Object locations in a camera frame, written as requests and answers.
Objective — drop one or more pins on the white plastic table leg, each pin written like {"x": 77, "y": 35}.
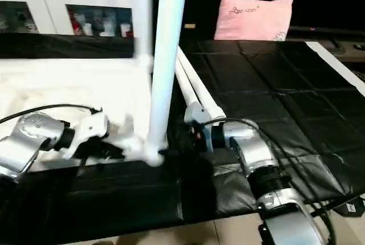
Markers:
{"x": 199, "y": 80}
{"x": 185, "y": 82}
{"x": 145, "y": 11}
{"x": 168, "y": 57}

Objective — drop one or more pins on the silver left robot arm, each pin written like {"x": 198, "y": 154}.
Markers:
{"x": 28, "y": 142}

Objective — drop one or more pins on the black work mat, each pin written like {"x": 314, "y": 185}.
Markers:
{"x": 274, "y": 97}

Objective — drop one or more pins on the small yellow label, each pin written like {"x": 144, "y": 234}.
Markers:
{"x": 189, "y": 26}

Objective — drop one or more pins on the pink printed pillow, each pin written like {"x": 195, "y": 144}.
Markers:
{"x": 254, "y": 18}

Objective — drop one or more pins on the black sofa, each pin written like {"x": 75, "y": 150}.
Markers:
{"x": 199, "y": 0}

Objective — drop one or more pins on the black tripod stand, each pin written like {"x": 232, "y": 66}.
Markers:
{"x": 348, "y": 206}

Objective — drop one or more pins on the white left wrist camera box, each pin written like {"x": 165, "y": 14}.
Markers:
{"x": 91, "y": 128}

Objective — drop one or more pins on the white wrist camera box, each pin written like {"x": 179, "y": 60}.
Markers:
{"x": 197, "y": 114}
{"x": 91, "y": 128}

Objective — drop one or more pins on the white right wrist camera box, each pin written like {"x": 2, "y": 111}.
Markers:
{"x": 197, "y": 114}

